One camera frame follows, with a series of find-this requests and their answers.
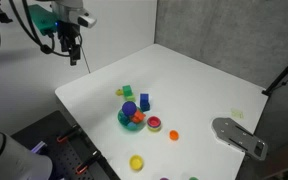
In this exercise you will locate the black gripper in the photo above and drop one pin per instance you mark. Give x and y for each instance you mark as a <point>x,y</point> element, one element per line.
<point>67,34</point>

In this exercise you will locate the yellow small bowl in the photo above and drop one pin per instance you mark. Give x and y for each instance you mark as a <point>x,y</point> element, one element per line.
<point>136,162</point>

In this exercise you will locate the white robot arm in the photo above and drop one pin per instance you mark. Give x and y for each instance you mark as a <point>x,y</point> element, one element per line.
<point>19,129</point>

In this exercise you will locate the large green transparent bowl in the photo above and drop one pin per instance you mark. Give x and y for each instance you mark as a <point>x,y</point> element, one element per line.
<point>124,120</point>

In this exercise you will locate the teal block in bowl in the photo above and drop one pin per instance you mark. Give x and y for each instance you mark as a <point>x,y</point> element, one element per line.
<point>131,126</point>

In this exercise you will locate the orange small bowl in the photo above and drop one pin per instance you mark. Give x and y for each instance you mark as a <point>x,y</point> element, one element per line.
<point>173,135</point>

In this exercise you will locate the purple small bowl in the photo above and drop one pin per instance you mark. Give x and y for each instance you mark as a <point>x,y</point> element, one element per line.
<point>164,178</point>

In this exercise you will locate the green small bowl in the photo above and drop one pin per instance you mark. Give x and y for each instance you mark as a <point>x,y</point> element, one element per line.
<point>193,178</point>

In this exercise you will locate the yellow toy figure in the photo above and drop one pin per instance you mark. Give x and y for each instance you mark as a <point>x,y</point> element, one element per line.
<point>119,92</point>

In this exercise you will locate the green cube block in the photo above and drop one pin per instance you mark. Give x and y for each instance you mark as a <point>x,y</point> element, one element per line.
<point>127,90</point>

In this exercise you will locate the lime green flat block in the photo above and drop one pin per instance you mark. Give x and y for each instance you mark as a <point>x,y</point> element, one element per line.
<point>130,98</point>

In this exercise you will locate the purple ball block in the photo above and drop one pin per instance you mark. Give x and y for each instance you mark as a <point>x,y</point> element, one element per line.
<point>129,108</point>

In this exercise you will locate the red black clamp rear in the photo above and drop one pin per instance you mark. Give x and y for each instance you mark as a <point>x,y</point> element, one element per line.
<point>67,134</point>

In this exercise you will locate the red black clamp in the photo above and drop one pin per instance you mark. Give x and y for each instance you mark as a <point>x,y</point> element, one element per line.
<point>67,134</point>
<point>89,161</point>

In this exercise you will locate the blue cube blocks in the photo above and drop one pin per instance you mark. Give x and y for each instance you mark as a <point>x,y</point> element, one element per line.
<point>144,102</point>

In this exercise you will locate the orange block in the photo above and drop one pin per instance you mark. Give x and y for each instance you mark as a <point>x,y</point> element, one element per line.
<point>138,117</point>

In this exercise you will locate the black perforated base board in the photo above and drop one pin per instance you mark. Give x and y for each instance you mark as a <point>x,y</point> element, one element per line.
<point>68,155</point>

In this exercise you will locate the red black clamp front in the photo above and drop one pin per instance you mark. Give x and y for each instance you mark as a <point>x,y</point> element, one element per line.
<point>89,161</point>

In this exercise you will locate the grey metal mounting plate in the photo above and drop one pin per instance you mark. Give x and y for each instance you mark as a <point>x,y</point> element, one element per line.
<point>233,134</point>

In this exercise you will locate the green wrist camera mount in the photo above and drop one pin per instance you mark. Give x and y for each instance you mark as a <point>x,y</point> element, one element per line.
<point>45,21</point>

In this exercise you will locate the black camera stand pole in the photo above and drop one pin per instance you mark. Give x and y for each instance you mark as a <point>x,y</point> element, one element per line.
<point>276,83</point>

